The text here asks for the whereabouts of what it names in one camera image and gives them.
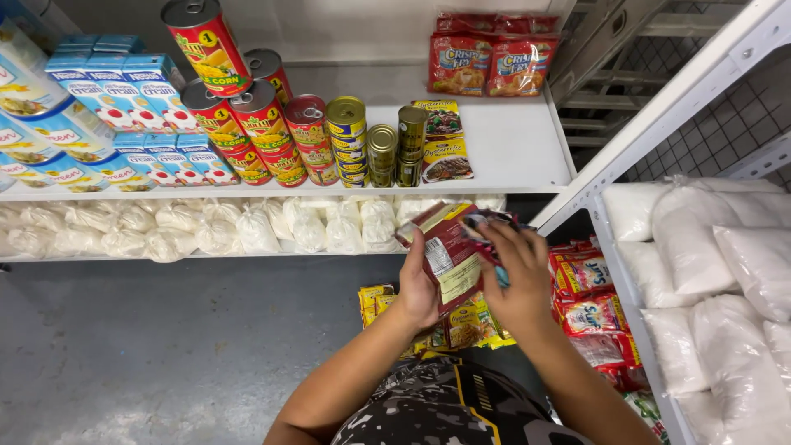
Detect heap of large white bags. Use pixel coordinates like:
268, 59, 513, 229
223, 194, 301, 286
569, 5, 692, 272
602, 176, 791, 445

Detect green white packet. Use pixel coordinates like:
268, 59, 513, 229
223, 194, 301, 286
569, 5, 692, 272
624, 389, 672, 445

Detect white slotted metal rack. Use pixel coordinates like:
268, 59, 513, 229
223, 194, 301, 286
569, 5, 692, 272
530, 0, 791, 445

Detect person's left hand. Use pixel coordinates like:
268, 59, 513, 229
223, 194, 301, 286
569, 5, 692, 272
395, 229, 442, 332

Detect camouflage patterned shirt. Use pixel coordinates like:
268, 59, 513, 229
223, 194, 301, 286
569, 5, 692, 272
330, 351, 595, 445

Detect small red can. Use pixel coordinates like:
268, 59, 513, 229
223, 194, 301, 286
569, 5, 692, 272
298, 143, 336, 168
284, 94, 329, 149
305, 162, 341, 187

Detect pile of yellow packets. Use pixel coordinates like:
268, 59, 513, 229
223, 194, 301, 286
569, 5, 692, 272
358, 284, 517, 361

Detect yellow sauce sachet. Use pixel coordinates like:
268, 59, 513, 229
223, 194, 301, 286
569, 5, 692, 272
412, 99, 465, 142
422, 137, 475, 184

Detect stack of blue cream cartons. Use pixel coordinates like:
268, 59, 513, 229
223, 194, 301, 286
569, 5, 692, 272
44, 34, 241, 187

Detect stack of red corn cans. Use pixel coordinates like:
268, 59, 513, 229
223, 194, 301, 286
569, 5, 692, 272
161, 0, 309, 189

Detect purple red sachet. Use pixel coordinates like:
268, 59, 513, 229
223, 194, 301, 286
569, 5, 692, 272
459, 209, 536, 289

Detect person's right hand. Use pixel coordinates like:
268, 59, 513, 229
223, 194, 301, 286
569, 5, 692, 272
476, 220, 557, 338

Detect dark red sauce sachet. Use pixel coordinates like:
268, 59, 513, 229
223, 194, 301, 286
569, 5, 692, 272
395, 201, 492, 316

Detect red breading mix packet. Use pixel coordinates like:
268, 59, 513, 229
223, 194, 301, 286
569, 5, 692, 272
494, 14, 561, 37
428, 32, 494, 97
488, 35, 561, 98
435, 11, 499, 35

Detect white metal shelf unit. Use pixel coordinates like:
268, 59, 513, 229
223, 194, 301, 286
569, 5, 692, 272
0, 0, 579, 264

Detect row of small white bags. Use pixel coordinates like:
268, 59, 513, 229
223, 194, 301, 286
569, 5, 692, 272
0, 194, 509, 264

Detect grey metal ladder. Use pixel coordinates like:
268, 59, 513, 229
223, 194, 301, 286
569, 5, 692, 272
549, 0, 752, 149

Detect pile of red detergent packets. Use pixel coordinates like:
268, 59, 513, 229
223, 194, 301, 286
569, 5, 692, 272
549, 237, 651, 394

